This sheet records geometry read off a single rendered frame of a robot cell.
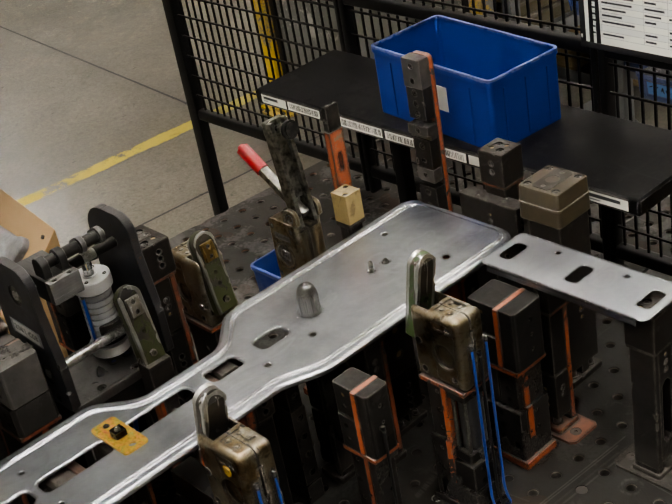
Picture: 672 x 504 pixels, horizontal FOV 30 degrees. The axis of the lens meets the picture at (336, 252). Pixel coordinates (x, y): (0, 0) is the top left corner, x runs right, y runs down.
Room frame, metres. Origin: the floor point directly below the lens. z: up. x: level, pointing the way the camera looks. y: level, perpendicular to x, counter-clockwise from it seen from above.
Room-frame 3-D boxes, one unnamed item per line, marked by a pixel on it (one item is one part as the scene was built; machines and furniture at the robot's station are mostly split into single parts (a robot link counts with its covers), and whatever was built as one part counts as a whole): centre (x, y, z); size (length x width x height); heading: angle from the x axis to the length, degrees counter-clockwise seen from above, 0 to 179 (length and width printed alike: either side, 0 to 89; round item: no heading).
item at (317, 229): (1.73, 0.05, 0.88); 0.07 x 0.06 x 0.35; 38
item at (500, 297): (1.50, -0.22, 0.84); 0.11 x 0.10 x 0.28; 38
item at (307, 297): (1.52, 0.05, 1.02); 0.03 x 0.03 x 0.07
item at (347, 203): (1.75, -0.03, 0.88); 0.04 x 0.04 x 0.36; 38
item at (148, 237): (1.62, 0.28, 0.91); 0.07 x 0.05 x 0.42; 38
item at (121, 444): (1.31, 0.32, 1.01); 0.08 x 0.04 x 0.01; 38
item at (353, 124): (2.02, -0.26, 1.01); 0.90 x 0.22 x 0.03; 38
